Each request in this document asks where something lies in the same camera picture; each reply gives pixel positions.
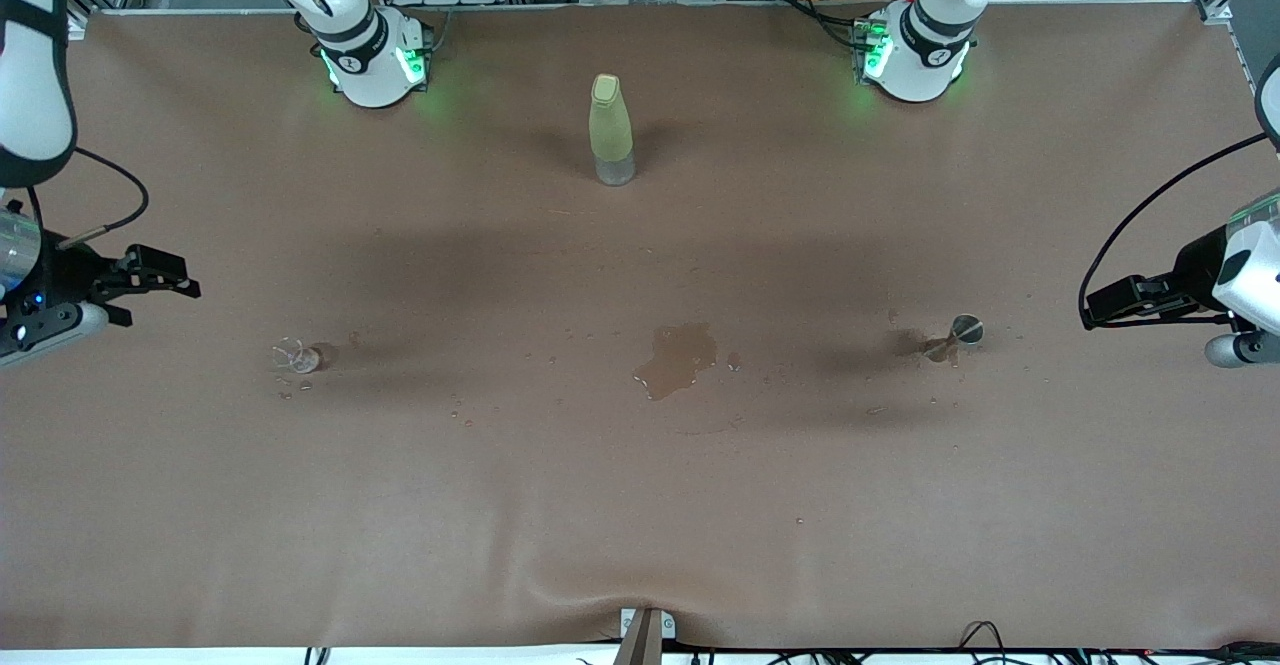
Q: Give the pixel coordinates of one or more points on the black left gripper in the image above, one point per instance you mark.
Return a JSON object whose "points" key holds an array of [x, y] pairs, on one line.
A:
{"points": [[1193, 263]]}

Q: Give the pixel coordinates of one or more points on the metal table clamp bracket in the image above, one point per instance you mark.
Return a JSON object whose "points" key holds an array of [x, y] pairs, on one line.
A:
{"points": [[645, 640]]}

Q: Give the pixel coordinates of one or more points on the clear glass measuring beaker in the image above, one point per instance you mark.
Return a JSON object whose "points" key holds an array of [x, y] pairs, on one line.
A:
{"points": [[305, 358]]}

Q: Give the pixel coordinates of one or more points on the brown table cloth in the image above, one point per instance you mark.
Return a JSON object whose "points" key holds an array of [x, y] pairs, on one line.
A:
{"points": [[640, 505]]}

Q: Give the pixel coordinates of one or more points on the green frosted bottle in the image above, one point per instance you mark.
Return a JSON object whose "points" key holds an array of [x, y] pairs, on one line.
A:
{"points": [[610, 130]]}

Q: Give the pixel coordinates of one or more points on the spilled liquid puddle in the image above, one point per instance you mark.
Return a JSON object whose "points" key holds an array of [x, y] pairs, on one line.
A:
{"points": [[675, 355]]}

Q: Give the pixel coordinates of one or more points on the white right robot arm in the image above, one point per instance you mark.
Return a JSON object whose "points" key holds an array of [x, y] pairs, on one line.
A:
{"points": [[370, 65]]}

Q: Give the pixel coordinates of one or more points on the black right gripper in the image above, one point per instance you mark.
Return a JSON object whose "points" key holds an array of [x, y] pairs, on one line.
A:
{"points": [[72, 273]]}

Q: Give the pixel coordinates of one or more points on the silver metal jigger cup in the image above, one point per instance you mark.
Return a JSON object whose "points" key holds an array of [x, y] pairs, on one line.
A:
{"points": [[966, 328]]}

